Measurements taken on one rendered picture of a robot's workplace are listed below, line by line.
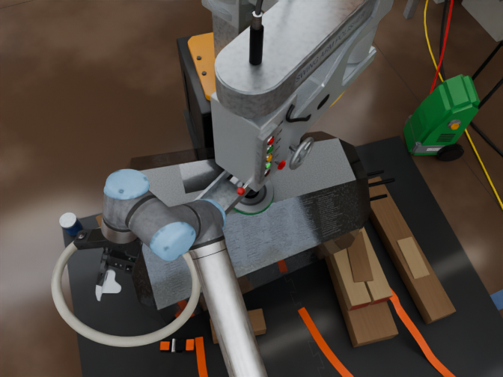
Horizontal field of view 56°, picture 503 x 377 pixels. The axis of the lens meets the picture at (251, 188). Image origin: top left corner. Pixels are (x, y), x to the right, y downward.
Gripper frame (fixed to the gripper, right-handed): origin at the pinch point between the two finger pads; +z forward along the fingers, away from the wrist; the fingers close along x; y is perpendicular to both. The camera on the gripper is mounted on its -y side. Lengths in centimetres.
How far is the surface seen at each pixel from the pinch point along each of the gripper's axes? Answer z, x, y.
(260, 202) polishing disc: 33, 80, 43
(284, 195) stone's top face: 34, 90, 54
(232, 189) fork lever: 19, 68, 28
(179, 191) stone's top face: 45, 85, 6
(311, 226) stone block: 44, 86, 71
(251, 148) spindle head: -12, 56, 29
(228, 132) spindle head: -12, 60, 20
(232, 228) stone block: 48, 74, 35
